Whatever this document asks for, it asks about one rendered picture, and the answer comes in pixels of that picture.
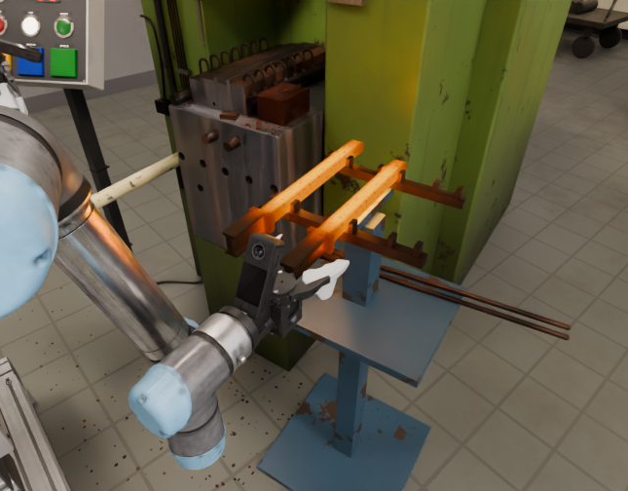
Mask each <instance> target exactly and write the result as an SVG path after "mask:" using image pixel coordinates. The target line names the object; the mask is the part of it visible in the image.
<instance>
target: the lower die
mask: <svg viewBox="0 0 628 491"><path fill-rule="evenodd" d="M302 44H306V45H311V46H309V47H307V48H305V49H310V50H311V51H312V52H313V54H314V66H316V65H318V64H321V63H323V64H325V49H324V48H320V47H319V46H318V44H312V43H307V42H303V43H301V44H293V43H290V44H287V45H281V44H279V45H276V46H274V47H271V48H270V49H269V50H264V51H261V53H256V54H253V55H251V57H243V58H242V59H238V60H235V61H233V62H232V63H227V64H224V65H222V66H221V67H216V68H214V69H211V70H210V71H209V72H207V71H206V72H204V73H201V74H198V75H196V76H193V77H190V78H189V83H190V89H191V95H192V100H193V101H194V102H197V103H201V104H205V105H208V106H212V107H215V108H219V109H223V110H226V111H238V112H239V113H240V114H241V115H244V116H248V115H250V114H252V113H254V112H256V111H257V106H256V107H253V108H250V107H249V106H248V105H247V103H246V100H247V98H248V97H249V96H251V95H252V91H253V87H252V80H251V78H250V77H248V76H246V78H245V81H243V80H242V77H243V75H244V74H245V73H250V74H251V75H252V76H253V77H254V79H255V85H256V91H257V93H259V92H261V91H263V90H264V89H263V86H264V79H263V74H262V73H261V72H257V76H254V71H255V69H257V68H260V69H262V70H263V71H264V70H265V66H266V65H267V64H271V65H273V66H275V62H276V61H277V60H282V61H283V62H284V59H285V58H286V57H293V56H294V54H296V53H302V52H303V51H304V50H305V49H303V50H300V51H298V52H295V53H293V54H290V55H288V56H285V57H282V58H279V59H277V60H274V61H272V62H269V63H267V64H264V65H262V66H259V67H257V68H254V69H252V70H249V71H247V72H244V73H242V74H240V75H238V76H236V77H233V78H231V79H228V80H227V85H223V84H219V83H218V82H217V78H216V77H219V76H222V75H225V74H227V73H230V72H232V71H235V70H237V69H240V68H242V67H245V66H247V65H249V64H252V63H254V62H257V61H259V60H262V59H264V58H267V57H271V56H274V55H276V54H279V53H281V52H284V51H286V50H289V49H292V48H294V47H297V46H299V45H302ZM304 58H305V68H306V70H308V69H310V68H311V54H310V53H309V52H305V55H304ZM295 62H296V72H297V74H299V73H301V72H302V68H303V66H302V58H301V57H300V56H296V59H295ZM285 65H286V76H287V79H288V78H290V77H292V76H293V61H292V60H291V59H288V60H287V62H286V64H285ZM276 71H277V82H278V83H279V82H282V81H283V77H284V72H283V65H282V64H281V63H278V64H277V68H276ZM264 72H265V71H264ZM265 73H266V78H267V86H268V88H269V87H271V86H273V85H274V70H273V69H272V68H271V67H268V69H267V72H265ZM324 77H325V73H323V74H321V75H319V76H317V77H315V78H313V79H312V80H310V81H308V82H306V83H304V84H302V85H300V86H303V87H306V86H308V85H310V84H312V83H314V82H316V81H318V80H320V79H322V78H324ZM212 102H215V106H214V105H213V103H212Z"/></svg>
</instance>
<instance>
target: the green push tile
mask: <svg viewBox="0 0 628 491"><path fill-rule="evenodd" d="M51 76H53V77H64V78H77V50H75V49H54V48H51Z"/></svg>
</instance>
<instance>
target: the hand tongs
mask: <svg viewBox="0 0 628 491"><path fill-rule="evenodd" d="M344 256H345V252H344V251H342V250H339V249H336V248H334V251H333V252H332V253H331V254H327V253H325V252H324V253H323V254H322V255H321V256H320V257H319V258H320V259H323V260H326V261H329V262H332V263H333V262H334V261H336V260H337V259H344ZM380 270H384V271H387V272H390V273H393V274H395V275H398V276H402V277H405V278H408V279H411V280H414V281H417V282H420V283H425V284H428V285H431V286H434V287H437V288H441V289H444V290H447V291H450V292H453V293H456V294H458V295H461V296H464V297H467V298H470V299H473V300H476V301H479V302H482V303H485V304H489V305H492V306H495V307H498V308H501V309H504V310H506V311H509V312H512V313H515V314H518V315H521V316H524V317H527V318H530V319H533V320H537V321H542V322H545V323H548V324H551V325H554V326H557V327H560V328H563V329H565V330H570V329H571V326H570V325H568V324H565V323H562V322H559V321H554V320H552V319H549V318H546V317H543V316H540V315H536V314H533V313H530V312H527V311H524V310H521V309H518V308H515V307H512V306H509V305H505V304H502V303H499V302H497V301H494V300H491V299H488V298H485V297H482V296H479V295H475V294H472V293H469V292H466V291H463V290H460V289H457V288H454V287H451V286H447V285H445V284H442V283H437V282H434V281H431V280H428V279H425V278H421V277H418V276H415V275H412V274H409V273H406V272H403V271H400V270H396V269H393V268H390V267H388V266H385V265H381V267H380ZM379 278H382V279H385V280H388V281H391V282H393V283H398V284H401V285H404V286H407V287H410V288H413V289H415V290H418V291H421V292H424V293H427V294H430V295H433V296H436V297H439V298H442V299H445V300H448V301H451V302H454V303H457V304H460V305H463V306H465V307H468V308H471V309H474V310H477V311H480V312H483V313H486V314H489V315H492V316H495V317H498V318H501V319H504V320H507V321H512V322H515V323H518V324H521V325H523V326H525V327H528V328H531V329H534V330H537V331H540V332H543V333H546V334H549V335H552V336H555V337H558V338H561V339H564V340H569V339H570V336H569V335H568V334H565V333H562V332H559V331H556V330H553V329H550V328H547V327H544V326H541V325H538V324H535V323H532V322H529V321H524V320H521V319H518V318H515V317H512V316H509V315H507V314H504V313H501V312H498V311H494V310H491V309H488V308H485V307H482V306H479V305H476V304H473V303H470V302H467V301H464V300H461V299H459V298H456V297H453V296H450V295H447V294H444V293H441V292H438V291H435V290H432V289H429V288H426V287H423V286H420V285H417V284H414V283H409V282H406V281H403V280H401V279H398V278H395V277H392V276H389V275H386V274H383V273H380V276H379Z"/></svg>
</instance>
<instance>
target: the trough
mask: <svg viewBox="0 0 628 491"><path fill-rule="evenodd" d="M309 46H311V45H306V44H302V45H299V46H297V47H294V48H292V49H289V50H286V51H284V52H281V53H279V54H276V55H274V56H271V57H267V58H264V59H262V60H259V61H257V62H254V63H252V64H249V65H247V66H245V67H242V68H240V69H237V70H235V71H232V72H230V73H227V74H225V75H222V76H219V77H216V78H217V82H218V83H219V84H223V85H227V83H226V82H225V81H226V80H228V79H231V78H233V77H236V76H238V75H240V74H242V73H244V72H247V71H249V70H252V69H254V68H257V67H259V66H262V65H264V64H267V63H269V62H272V61H274V60H277V59H279V58H282V57H285V56H288V55H290V54H293V53H295V52H298V51H300V50H303V49H305V48H307V47H309Z"/></svg>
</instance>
